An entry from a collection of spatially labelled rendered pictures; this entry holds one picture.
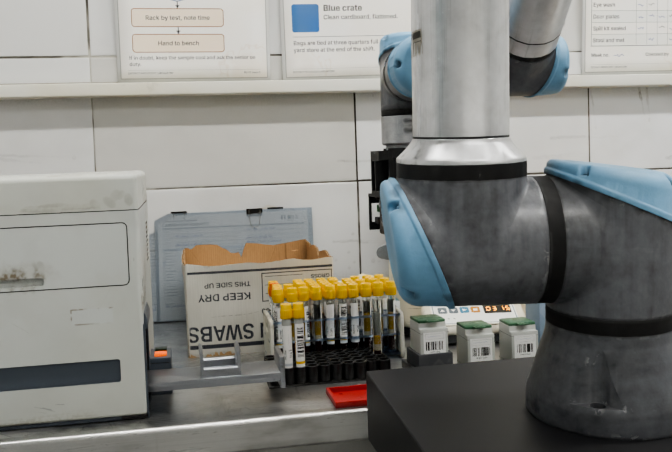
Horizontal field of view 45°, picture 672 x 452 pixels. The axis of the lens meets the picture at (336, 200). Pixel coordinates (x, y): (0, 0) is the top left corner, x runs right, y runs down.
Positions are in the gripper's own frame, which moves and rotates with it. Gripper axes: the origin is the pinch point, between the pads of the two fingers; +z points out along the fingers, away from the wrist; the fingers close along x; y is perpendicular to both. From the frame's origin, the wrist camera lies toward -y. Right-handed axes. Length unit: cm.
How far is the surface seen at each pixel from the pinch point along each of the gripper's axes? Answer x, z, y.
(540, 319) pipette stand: -0.7, 5.7, -17.7
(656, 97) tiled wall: -51, -30, -74
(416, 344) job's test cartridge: 0.5, 7.3, 2.1
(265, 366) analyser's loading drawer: 2.0, 7.9, 23.6
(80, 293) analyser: 5.3, -3.9, 45.9
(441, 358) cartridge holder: 2.8, 9.0, -0.7
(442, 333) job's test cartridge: 2.4, 5.7, -1.1
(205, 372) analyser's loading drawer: 4.6, 7.2, 31.6
